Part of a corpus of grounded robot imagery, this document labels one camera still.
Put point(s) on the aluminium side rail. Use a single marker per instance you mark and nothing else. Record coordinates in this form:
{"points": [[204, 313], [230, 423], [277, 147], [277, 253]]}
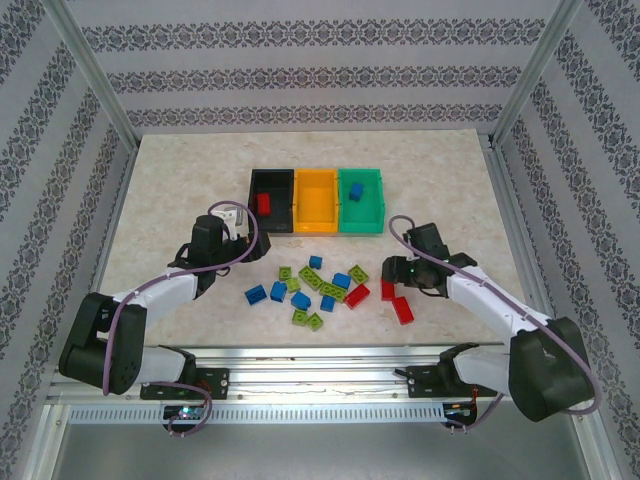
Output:
{"points": [[112, 225], [527, 250]]}

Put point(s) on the small lime green lego plate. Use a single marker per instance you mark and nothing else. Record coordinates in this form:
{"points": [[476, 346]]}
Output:
{"points": [[294, 285], [358, 274], [315, 322], [300, 317], [285, 272]]}

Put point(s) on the black plastic bin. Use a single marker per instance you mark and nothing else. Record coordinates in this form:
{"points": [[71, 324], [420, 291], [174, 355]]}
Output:
{"points": [[280, 200]]}

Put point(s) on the grey metal bottom panel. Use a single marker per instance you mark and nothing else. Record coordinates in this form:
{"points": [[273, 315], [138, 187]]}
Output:
{"points": [[320, 455]]}

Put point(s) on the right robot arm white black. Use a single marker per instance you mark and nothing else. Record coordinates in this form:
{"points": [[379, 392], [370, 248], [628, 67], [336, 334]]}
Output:
{"points": [[480, 296]]}

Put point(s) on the controller board without light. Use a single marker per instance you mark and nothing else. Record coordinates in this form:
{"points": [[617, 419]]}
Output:
{"points": [[457, 409]]}

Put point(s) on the green plastic bin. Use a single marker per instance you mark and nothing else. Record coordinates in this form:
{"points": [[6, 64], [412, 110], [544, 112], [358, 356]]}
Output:
{"points": [[370, 212]]}

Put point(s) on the yellow plastic bin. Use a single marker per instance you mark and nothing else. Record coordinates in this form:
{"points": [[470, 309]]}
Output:
{"points": [[316, 200]]}

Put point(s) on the controller board with green light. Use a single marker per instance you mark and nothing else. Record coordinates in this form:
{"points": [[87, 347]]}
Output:
{"points": [[185, 412]]}

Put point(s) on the red lego brick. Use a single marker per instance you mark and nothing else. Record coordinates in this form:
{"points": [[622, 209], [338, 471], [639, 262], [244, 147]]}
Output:
{"points": [[357, 296], [387, 292], [402, 310], [263, 204]]}

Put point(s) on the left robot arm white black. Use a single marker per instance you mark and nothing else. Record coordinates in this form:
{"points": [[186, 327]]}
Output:
{"points": [[160, 294]]}

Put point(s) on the aluminium frame post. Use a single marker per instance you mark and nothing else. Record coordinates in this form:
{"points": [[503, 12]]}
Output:
{"points": [[90, 75], [537, 75]]}

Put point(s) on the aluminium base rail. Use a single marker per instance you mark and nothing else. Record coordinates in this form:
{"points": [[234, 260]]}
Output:
{"points": [[320, 375]]}

